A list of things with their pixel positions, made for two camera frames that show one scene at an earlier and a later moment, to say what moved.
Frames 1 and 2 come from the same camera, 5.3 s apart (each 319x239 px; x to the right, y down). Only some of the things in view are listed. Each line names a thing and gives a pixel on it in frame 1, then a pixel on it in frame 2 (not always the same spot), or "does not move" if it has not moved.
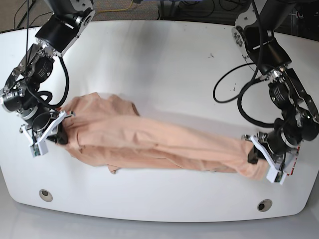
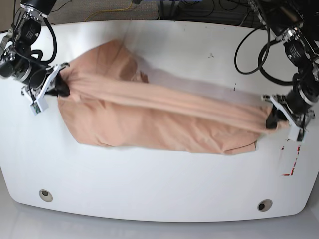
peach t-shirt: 106,129 to 114,98
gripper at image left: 45,126 to 43,79
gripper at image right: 282,155 to 297,114
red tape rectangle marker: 291,174 does not move
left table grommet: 46,195 does not move
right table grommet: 264,204 does not move
